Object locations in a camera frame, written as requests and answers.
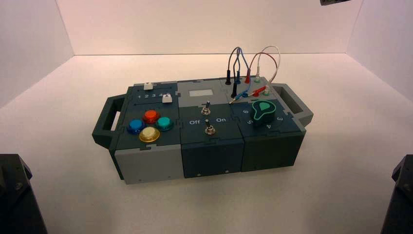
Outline white banana plug wire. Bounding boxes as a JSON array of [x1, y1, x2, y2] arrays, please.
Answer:
[[255, 45, 282, 96]]

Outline white display window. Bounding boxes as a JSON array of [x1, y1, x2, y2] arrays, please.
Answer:
[[189, 90, 214, 98]]

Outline dark green grey task box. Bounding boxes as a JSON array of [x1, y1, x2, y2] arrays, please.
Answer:
[[92, 77, 314, 185]]

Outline teal push button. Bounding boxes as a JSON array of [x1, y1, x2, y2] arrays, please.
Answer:
[[156, 117, 174, 132]]

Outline red push button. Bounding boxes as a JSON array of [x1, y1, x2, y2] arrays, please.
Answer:
[[142, 110, 161, 125]]

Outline dark rotary knob green pointer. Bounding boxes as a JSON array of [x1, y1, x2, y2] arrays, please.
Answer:
[[251, 100, 278, 128]]

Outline yellow push button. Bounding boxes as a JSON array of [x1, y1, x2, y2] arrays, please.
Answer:
[[138, 127, 161, 144]]

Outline blue push button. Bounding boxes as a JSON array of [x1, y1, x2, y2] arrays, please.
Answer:
[[127, 119, 146, 135]]

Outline blue banana plug wire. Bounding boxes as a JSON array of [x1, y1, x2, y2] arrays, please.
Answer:
[[229, 47, 252, 105]]

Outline black banana plug wire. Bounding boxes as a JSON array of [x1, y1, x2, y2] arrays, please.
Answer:
[[225, 47, 241, 99]]

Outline red banana plug wire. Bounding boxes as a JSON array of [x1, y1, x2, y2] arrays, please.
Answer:
[[244, 52, 279, 98]]

